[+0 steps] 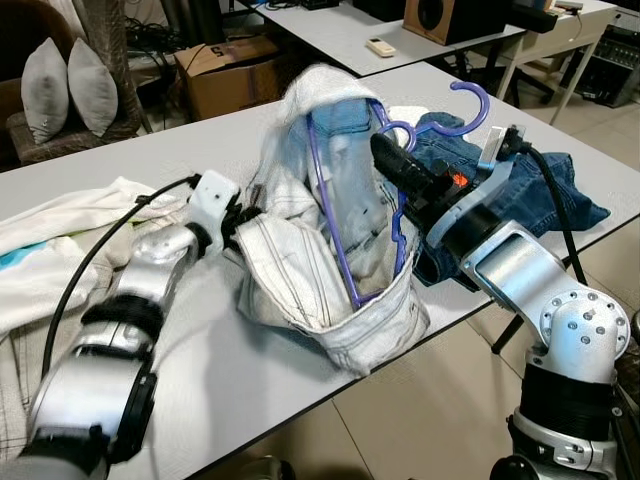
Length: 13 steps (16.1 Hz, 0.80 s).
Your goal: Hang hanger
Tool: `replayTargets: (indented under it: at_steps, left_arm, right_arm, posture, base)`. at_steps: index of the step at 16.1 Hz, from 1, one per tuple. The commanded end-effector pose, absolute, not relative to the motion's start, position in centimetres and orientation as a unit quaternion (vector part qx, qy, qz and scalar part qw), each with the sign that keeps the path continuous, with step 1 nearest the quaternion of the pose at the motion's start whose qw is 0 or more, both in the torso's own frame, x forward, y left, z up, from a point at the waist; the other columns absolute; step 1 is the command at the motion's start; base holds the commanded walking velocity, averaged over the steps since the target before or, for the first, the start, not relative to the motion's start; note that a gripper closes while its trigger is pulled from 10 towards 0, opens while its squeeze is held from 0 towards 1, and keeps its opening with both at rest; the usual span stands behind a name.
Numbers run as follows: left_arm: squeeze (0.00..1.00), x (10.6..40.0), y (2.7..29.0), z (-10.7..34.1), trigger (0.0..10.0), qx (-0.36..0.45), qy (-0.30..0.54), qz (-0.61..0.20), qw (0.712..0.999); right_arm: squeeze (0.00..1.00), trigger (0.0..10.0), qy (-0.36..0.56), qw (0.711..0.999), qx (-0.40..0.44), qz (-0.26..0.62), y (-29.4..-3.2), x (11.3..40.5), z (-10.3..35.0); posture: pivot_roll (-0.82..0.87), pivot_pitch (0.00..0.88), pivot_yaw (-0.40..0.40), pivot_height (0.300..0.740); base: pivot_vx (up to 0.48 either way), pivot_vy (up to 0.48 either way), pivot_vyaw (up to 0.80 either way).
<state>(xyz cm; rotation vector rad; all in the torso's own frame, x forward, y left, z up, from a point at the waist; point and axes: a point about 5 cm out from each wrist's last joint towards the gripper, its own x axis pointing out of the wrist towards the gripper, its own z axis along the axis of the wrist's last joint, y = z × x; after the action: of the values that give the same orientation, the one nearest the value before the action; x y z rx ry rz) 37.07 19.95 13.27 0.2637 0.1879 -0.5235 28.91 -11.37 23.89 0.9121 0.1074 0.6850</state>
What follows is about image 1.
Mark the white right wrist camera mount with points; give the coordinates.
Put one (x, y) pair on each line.
(495, 148)

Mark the wooden loudspeaker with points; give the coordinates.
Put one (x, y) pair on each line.
(450, 20)

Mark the purple plastic clothes hanger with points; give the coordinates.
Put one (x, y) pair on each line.
(486, 108)

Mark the white denim jacket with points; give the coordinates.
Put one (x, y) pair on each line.
(290, 270)

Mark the grey top table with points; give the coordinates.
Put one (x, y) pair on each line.
(330, 30)

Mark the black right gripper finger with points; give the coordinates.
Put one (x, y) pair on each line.
(404, 146)
(394, 158)

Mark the cardboard box black mark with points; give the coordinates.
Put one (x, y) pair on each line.
(225, 85)

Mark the black audio equipment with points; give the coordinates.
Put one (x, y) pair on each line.
(610, 65)

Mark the grey pillow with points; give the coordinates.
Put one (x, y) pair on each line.
(93, 88)
(45, 90)

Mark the white remote control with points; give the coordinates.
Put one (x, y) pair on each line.
(381, 47)

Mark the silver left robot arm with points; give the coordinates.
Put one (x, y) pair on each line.
(145, 270)

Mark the blue denim jeans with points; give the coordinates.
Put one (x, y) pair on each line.
(535, 200)

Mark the large white table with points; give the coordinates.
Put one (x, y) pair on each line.
(280, 420)

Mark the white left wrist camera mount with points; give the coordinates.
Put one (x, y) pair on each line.
(212, 195)

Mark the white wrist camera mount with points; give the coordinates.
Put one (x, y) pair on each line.
(212, 195)
(495, 148)

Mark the brown wicker chair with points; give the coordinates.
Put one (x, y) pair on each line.
(110, 25)

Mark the small white side table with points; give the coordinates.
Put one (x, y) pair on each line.
(585, 20)

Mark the white checked cloth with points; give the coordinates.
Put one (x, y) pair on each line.
(18, 400)

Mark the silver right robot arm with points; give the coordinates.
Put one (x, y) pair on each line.
(520, 275)

